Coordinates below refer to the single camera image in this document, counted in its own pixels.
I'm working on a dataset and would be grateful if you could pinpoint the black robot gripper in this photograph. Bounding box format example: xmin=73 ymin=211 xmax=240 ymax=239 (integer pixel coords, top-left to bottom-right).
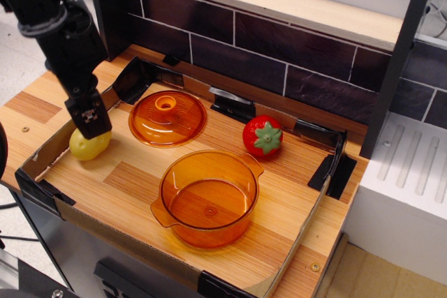
xmin=36 ymin=0 xmax=112 ymax=140

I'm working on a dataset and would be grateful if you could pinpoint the yellow plastic potato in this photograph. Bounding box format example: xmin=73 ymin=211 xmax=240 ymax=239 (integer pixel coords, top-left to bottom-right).
xmin=69 ymin=128 xmax=112 ymax=161

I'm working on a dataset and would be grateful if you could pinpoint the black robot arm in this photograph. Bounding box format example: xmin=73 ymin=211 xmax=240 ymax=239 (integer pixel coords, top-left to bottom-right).
xmin=1 ymin=0 xmax=112 ymax=140

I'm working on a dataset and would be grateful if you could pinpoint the cardboard fence with black tape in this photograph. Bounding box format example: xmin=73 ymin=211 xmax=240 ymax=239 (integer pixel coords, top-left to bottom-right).
xmin=16 ymin=58 xmax=356 ymax=297

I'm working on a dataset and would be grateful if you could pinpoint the orange transparent pot lid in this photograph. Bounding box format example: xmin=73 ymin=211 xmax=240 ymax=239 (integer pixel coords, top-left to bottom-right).
xmin=129 ymin=90 xmax=207 ymax=147

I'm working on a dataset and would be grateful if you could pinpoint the orange transparent pot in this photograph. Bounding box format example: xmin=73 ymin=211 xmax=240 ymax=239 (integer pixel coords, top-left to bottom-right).
xmin=150 ymin=150 xmax=264 ymax=248

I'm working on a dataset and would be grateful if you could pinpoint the red plastic strawberry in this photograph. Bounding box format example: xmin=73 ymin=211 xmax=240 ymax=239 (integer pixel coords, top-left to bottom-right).
xmin=242 ymin=115 xmax=284 ymax=156

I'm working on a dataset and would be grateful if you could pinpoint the black toy oven front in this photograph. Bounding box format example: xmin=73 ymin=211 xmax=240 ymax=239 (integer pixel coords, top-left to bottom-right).
xmin=94 ymin=260 xmax=169 ymax=297

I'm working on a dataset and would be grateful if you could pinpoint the toy kitchen shelf backsplash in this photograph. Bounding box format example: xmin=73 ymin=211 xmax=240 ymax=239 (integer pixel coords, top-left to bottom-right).
xmin=86 ymin=0 xmax=447 ymax=159

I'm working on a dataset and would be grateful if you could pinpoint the white toy sink drainer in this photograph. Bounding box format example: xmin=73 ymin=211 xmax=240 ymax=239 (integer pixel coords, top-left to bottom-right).
xmin=344 ymin=113 xmax=446 ymax=284

